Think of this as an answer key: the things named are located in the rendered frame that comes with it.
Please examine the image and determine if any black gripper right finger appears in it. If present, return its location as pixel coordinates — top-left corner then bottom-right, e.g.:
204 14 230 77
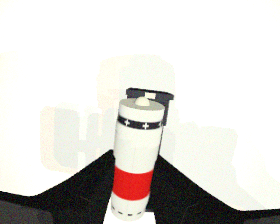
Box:
151 153 280 224

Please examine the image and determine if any white cylindrical battery with red band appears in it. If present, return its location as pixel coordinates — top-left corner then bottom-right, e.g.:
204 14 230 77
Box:
111 96 165 221

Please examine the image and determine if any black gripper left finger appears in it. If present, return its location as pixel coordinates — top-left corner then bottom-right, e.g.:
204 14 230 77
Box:
0 149 116 224

